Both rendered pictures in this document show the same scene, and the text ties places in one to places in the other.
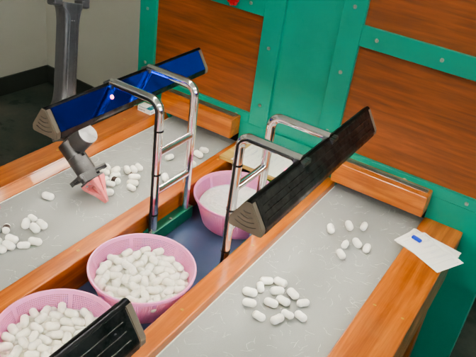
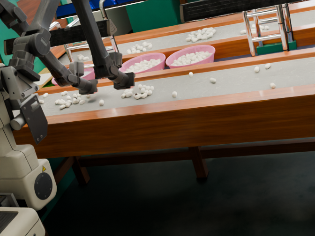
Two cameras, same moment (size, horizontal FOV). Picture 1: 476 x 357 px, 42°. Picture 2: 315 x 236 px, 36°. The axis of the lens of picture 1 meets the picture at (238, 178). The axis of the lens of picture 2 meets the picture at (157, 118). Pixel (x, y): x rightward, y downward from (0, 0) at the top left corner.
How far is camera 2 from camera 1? 304 cm
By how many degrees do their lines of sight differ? 80
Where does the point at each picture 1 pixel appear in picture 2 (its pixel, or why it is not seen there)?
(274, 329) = (153, 45)
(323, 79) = not seen: hidden behind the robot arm
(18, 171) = (86, 114)
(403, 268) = (106, 41)
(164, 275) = (140, 65)
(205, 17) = not seen: outside the picture
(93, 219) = (112, 90)
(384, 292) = (122, 39)
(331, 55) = not seen: hidden behind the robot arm
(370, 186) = (60, 50)
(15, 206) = (114, 106)
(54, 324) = (184, 62)
